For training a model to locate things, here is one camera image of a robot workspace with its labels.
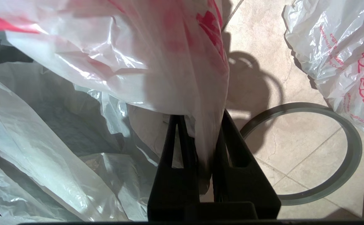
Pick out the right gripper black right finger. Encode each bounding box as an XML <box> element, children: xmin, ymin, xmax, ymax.
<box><xmin>212</xmin><ymin>109</ymin><xmax>281</xmax><ymax>219</ymax></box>

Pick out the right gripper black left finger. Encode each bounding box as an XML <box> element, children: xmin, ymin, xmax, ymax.
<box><xmin>147</xmin><ymin>115</ymin><xmax>200</xmax><ymax>221</ymax></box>

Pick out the grey trash can ring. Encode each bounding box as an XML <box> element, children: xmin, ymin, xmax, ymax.
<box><xmin>240</xmin><ymin>102</ymin><xmax>363</xmax><ymax>206</ymax></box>

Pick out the white red-printed plastic bag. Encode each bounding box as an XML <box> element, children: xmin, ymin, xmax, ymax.
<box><xmin>0</xmin><ymin>0</ymin><xmax>230</xmax><ymax>225</ymax></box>
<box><xmin>283</xmin><ymin>0</ymin><xmax>364</xmax><ymax>134</ymax></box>

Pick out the grey round trash bin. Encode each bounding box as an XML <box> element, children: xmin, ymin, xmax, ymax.
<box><xmin>0</xmin><ymin>30</ymin><xmax>34</xmax><ymax>69</ymax></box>

